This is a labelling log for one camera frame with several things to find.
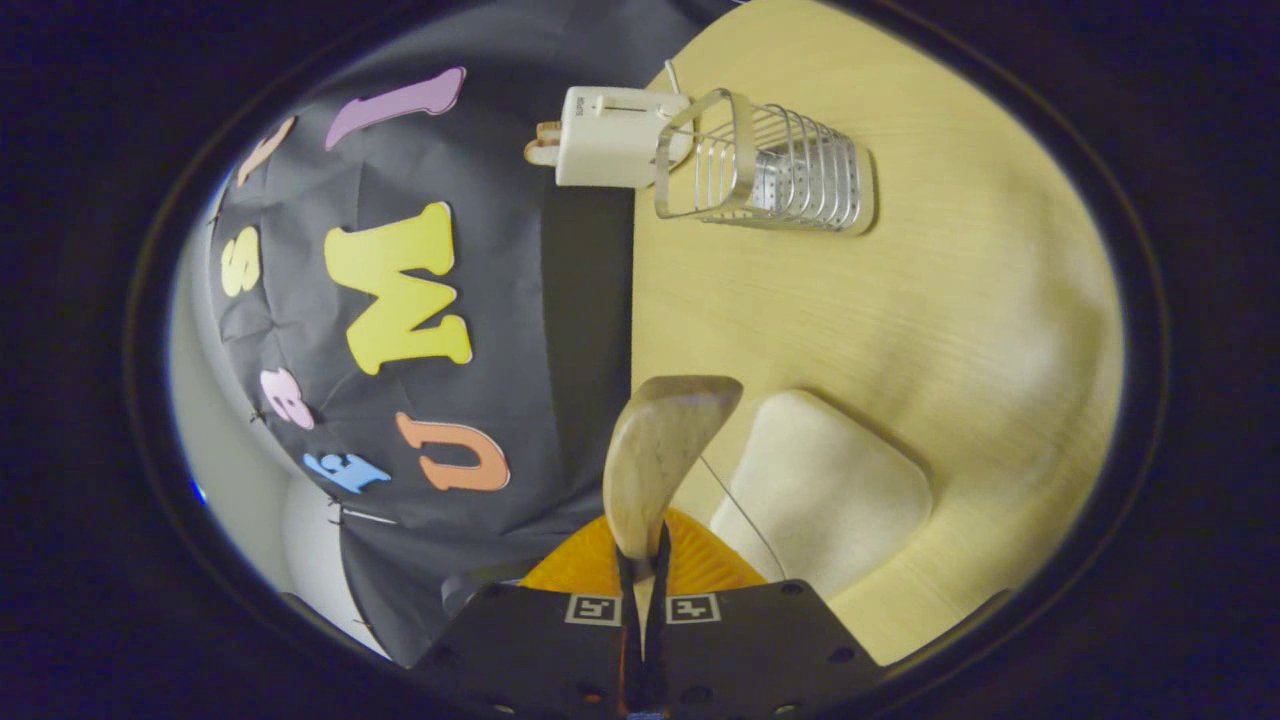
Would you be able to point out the wooden spoon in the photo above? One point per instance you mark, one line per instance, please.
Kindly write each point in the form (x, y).
(660, 440)

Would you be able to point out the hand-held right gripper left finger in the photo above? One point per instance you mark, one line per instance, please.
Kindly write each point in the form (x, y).
(540, 640)

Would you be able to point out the black backdrop cloth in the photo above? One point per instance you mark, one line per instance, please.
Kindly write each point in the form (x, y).
(500, 350)

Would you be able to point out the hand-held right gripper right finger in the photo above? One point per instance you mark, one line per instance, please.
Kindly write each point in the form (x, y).
(750, 650)

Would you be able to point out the bread slice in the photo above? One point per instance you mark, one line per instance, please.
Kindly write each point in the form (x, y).
(543, 143)

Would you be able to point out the clear container of rice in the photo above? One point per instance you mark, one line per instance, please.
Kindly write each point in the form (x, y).
(820, 490)

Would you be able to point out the white toaster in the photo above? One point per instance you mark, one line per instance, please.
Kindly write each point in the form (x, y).
(610, 140)

